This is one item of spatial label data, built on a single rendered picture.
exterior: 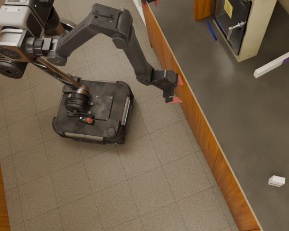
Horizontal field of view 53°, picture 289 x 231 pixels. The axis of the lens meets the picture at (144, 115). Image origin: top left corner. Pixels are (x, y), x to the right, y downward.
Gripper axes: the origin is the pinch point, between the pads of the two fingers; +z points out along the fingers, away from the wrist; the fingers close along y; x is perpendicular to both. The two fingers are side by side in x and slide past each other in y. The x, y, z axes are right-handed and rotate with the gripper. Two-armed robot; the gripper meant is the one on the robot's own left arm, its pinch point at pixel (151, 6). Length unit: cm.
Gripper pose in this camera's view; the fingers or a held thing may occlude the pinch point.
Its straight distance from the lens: 176.2
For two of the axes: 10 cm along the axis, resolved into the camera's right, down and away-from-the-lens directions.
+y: 9.3, -3.8, 0.0
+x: -3.4, -8.4, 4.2
